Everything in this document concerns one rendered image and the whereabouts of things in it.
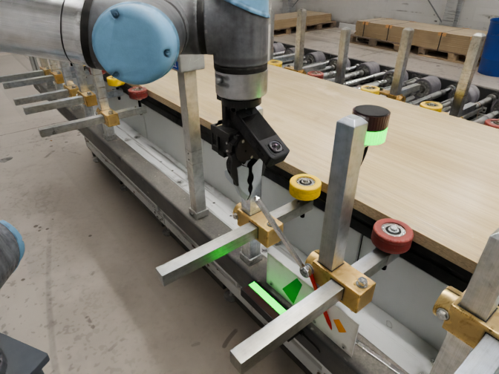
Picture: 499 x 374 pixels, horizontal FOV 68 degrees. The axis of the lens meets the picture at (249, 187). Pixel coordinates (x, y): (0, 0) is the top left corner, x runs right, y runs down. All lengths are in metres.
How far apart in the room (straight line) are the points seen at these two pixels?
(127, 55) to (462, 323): 0.56
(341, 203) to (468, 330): 0.25
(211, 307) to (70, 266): 0.82
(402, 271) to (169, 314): 1.17
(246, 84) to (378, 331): 0.67
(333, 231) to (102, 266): 1.62
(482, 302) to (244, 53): 0.48
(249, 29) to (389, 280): 0.67
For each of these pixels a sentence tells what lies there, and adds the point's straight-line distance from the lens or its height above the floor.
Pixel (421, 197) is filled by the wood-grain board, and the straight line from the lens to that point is 0.97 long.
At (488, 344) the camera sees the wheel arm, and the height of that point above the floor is 0.96.
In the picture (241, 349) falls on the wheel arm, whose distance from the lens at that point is 0.63.
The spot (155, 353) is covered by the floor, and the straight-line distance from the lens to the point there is 1.71.
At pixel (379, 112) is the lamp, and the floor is 1.17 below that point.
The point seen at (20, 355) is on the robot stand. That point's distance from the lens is 1.08.
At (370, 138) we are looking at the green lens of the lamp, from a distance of 0.63.
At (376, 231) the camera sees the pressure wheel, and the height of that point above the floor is 0.91.
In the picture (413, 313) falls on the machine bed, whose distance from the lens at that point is 0.99.
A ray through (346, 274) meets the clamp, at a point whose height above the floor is 0.87.
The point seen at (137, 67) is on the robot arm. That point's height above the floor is 1.27.
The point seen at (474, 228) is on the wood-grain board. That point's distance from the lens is 0.91.
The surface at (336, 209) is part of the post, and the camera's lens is 0.66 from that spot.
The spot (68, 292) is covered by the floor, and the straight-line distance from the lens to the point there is 2.07.
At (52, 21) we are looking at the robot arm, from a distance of 0.51.
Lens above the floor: 1.38
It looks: 32 degrees down
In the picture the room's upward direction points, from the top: straight up
